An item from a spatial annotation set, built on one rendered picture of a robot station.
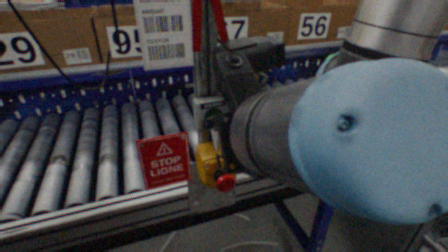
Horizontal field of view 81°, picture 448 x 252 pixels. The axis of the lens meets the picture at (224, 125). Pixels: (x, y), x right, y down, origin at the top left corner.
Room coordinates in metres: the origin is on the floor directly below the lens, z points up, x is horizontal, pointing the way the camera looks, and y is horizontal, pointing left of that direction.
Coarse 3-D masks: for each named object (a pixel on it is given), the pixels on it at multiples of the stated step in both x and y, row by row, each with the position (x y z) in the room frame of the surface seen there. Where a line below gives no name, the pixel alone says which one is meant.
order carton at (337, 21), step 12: (264, 0) 1.49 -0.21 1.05; (276, 0) 1.51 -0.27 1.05; (288, 0) 1.54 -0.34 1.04; (300, 0) 1.56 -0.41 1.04; (312, 0) 1.59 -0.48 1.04; (324, 0) 1.60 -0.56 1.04; (336, 0) 1.52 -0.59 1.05; (300, 12) 1.23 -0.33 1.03; (312, 12) 1.25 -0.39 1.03; (324, 12) 1.27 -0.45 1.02; (336, 12) 1.29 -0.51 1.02; (348, 12) 1.32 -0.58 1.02; (336, 24) 1.30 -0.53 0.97; (348, 24) 1.32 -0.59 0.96; (288, 36) 1.21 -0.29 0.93; (336, 36) 1.30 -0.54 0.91
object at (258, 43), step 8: (232, 40) 0.47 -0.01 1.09; (240, 40) 0.46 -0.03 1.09; (248, 40) 0.46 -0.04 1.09; (256, 40) 0.46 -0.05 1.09; (264, 40) 0.45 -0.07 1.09; (272, 40) 0.47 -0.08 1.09; (216, 48) 0.45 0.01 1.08; (224, 48) 0.44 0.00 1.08; (232, 48) 0.42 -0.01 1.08; (240, 48) 0.43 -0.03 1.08; (248, 48) 0.43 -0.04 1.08; (256, 48) 0.43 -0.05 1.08; (264, 48) 0.44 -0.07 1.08; (272, 48) 0.44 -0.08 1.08; (280, 48) 0.45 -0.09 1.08; (248, 56) 0.42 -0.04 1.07; (256, 56) 0.43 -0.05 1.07; (264, 56) 0.43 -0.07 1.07; (272, 56) 0.44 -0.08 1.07; (280, 56) 0.45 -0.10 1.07; (256, 64) 0.43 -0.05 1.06; (264, 64) 0.43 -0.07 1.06; (272, 64) 0.44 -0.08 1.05; (280, 64) 0.45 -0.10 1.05; (256, 72) 0.43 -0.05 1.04
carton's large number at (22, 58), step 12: (0, 36) 0.86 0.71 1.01; (12, 36) 0.87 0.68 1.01; (24, 36) 0.88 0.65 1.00; (0, 48) 0.85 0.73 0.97; (12, 48) 0.86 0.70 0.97; (24, 48) 0.87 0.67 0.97; (36, 48) 0.89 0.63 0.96; (0, 60) 0.85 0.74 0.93; (12, 60) 0.86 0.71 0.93; (24, 60) 0.87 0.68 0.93; (36, 60) 0.88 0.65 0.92
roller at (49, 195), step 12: (72, 120) 0.78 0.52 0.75; (60, 132) 0.70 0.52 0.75; (72, 132) 0.71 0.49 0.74; (60, 144) 0.63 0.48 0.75; (72, 144) 0.66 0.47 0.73; (60, 156) 0.57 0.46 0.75; (48, 168) 0.53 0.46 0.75; (60, 168) 0.53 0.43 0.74; (48, 180) 0.48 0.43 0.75; (60, 180) 0.49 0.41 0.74; (48, 192) 0.44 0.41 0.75; (60, 192) 0.45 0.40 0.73; (36, 204) 0.40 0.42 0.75; (48, 204) 0.40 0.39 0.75; (60, 204) 0.43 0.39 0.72
